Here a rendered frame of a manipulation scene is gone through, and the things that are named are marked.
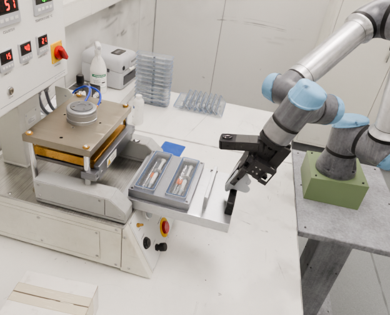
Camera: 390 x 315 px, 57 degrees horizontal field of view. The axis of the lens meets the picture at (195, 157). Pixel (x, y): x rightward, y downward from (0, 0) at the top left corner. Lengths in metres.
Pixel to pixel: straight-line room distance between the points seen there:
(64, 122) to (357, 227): 1.06
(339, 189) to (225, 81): 2.22
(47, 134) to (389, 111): 0.99
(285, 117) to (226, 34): 2.56
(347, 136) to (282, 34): 2.07
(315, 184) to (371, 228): 0.25
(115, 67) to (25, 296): 1.27
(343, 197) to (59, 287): 1.04
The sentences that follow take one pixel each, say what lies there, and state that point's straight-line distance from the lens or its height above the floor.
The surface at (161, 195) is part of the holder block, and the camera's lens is 0.95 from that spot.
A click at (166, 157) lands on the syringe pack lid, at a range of 1.07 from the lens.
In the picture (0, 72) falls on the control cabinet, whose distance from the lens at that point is 0.94.
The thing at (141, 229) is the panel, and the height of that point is 0.87.
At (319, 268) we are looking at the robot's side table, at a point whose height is 0.38.
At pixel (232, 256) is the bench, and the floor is 0.75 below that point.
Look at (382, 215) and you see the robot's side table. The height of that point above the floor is 0.75.
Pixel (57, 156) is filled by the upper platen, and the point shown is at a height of 1.04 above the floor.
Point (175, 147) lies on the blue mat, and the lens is 1.59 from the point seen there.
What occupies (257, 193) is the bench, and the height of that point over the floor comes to 0.75.
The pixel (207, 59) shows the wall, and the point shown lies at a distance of 3.45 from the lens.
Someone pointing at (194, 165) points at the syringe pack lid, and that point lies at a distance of 1.06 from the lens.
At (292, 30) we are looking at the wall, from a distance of 3.34.
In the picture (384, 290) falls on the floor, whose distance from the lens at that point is 2.42.
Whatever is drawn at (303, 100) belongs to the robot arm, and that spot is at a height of 1.31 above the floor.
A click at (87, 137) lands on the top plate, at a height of 1.11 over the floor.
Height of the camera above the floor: 1.61
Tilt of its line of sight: 34 degrees down
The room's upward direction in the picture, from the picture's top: 9 degrees clockwise
